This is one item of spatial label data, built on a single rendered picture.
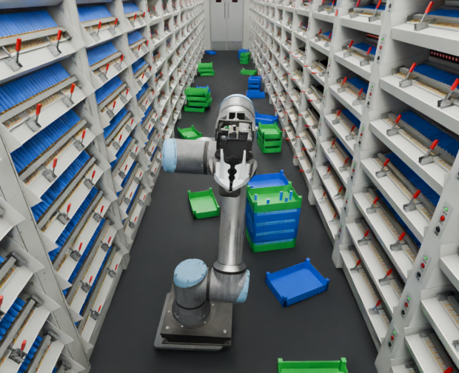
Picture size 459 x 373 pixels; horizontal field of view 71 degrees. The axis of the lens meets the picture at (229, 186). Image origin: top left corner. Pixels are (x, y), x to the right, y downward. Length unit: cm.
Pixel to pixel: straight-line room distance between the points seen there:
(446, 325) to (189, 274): 96
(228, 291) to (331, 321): 64
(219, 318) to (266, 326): 27
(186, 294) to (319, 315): 75
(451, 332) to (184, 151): 100
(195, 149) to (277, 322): 122
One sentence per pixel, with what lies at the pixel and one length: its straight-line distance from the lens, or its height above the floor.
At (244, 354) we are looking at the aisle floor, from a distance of 172.
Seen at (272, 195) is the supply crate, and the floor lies 32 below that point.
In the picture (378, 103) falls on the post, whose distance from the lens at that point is 168.
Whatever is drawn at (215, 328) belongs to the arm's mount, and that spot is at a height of 13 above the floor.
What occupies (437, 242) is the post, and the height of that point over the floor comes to 78.
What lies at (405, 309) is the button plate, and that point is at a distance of 147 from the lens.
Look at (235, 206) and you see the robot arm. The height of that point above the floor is 67.
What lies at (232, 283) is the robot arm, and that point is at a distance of 148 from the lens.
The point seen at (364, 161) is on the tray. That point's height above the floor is 75.
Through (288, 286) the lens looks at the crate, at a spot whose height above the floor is 0.
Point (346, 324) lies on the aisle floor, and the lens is 191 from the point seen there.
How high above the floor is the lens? 146
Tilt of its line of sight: 31 degrees down
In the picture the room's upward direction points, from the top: straight up
